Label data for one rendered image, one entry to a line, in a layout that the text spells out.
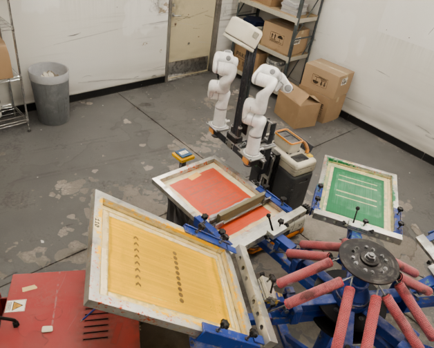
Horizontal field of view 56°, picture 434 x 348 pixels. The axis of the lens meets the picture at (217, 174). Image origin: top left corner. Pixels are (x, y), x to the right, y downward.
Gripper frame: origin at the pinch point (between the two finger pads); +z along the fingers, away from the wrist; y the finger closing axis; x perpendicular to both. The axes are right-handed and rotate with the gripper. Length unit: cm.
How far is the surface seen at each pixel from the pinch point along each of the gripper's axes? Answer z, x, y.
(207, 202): -73, -88, -31
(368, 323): -174, -83, 46
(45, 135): 149, -150, -217
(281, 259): -109, -95, 19
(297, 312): -157, -98, 21
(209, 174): -42, -77, -34
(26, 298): -172, -122, -103
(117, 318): -177, -115, -62
